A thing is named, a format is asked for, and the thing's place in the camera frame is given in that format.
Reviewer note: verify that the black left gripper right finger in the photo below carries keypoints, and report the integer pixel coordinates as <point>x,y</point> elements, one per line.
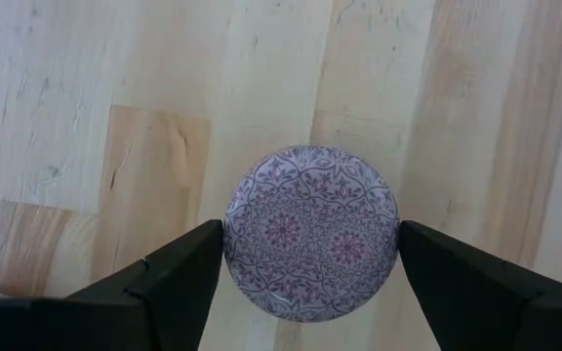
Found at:
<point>466,302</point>

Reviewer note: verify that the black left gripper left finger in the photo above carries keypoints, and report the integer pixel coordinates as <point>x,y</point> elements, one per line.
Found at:
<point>164,302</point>

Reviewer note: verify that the pink patterned round candle tin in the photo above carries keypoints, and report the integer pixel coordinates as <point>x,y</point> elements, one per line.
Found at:
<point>310,234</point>

